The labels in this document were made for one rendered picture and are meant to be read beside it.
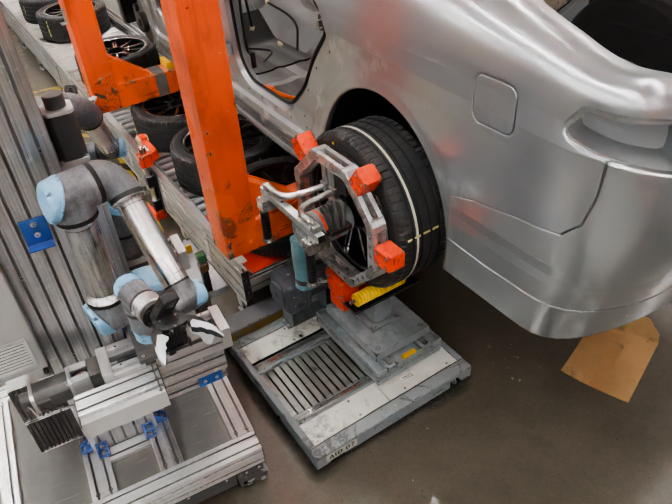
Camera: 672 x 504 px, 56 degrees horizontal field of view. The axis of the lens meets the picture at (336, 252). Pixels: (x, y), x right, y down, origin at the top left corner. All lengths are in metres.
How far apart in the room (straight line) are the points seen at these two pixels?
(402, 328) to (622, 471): 1.04
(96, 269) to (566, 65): 1.36
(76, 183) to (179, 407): 1.27
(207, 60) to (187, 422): 1.41
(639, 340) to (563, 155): 1.72
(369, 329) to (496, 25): 1.52
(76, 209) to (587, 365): 2.31
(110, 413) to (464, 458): 1.41
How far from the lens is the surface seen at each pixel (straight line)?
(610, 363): 3.20
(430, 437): 2.79
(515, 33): 1.83
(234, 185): 2.69
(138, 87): 4.52
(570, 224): 1.85
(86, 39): 4.35
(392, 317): 2.91
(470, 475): 2.70
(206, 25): 2.42
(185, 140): 3.99
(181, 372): 2.24
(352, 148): 2.30
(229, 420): 2.64
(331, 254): 2.67
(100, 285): 1.93
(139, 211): 1.78
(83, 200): 1.76
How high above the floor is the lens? 2.26
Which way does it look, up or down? 38 degrees down
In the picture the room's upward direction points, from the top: 4 degrees counter-clockwise
